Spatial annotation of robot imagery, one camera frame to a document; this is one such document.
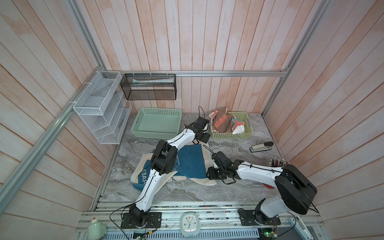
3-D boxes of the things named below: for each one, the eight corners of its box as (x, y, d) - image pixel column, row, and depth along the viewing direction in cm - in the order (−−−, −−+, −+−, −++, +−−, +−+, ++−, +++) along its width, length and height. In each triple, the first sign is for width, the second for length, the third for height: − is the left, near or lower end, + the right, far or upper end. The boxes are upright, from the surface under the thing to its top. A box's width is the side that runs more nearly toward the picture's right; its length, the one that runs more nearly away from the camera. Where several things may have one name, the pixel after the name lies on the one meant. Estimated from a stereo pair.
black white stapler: (251, 153, 100) (253, 150, 97) (248, 148, 103) (250, 145, 99) (272, 148, 103) (275, 145, 99) (269, 144, 105) (272, 141, 102)
